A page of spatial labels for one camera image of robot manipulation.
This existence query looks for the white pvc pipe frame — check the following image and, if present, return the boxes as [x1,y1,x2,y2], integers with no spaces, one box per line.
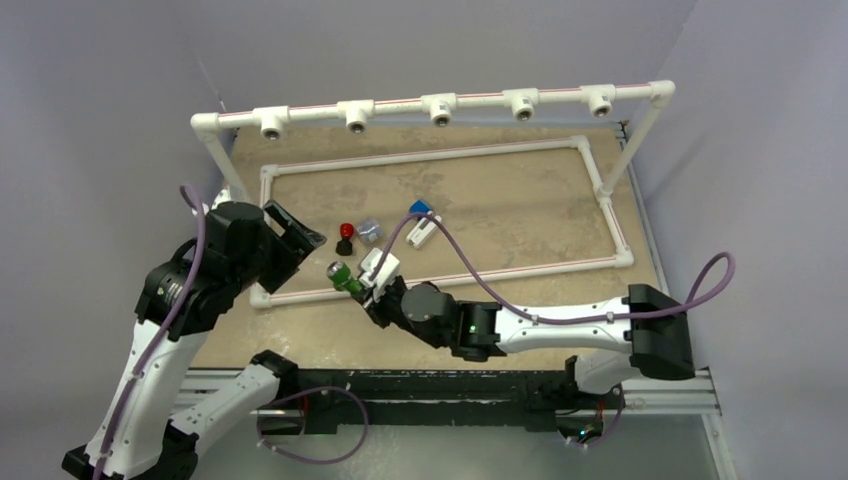
[190,80,676,281]

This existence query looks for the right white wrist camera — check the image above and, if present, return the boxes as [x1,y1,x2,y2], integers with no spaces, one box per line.
[357,248,400,296]

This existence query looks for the aluminium table frame rail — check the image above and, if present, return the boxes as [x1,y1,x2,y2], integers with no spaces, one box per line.
[172,368,721,415]

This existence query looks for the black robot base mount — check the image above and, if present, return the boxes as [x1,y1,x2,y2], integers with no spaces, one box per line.
[251,350,623,437]

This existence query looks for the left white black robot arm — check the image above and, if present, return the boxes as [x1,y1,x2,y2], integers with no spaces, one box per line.
[61,201,325,479]

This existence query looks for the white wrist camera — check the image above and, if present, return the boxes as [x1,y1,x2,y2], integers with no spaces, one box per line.
[357,248,400,296]
[210,187,233,210]

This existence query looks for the white faucet with blue handle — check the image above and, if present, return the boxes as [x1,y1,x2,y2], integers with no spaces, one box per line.
[406,200,442,250]

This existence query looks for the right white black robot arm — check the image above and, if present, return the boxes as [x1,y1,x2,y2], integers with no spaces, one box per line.
[358,277,695,407]

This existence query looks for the black faucet with red handle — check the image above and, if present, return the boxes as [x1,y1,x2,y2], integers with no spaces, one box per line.
[335,223,355,257]

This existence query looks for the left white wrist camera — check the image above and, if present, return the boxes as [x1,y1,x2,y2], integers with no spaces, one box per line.
[210,187,233,210]

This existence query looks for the green water faucet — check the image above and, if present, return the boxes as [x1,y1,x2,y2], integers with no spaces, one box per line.
[326,261,364,296]

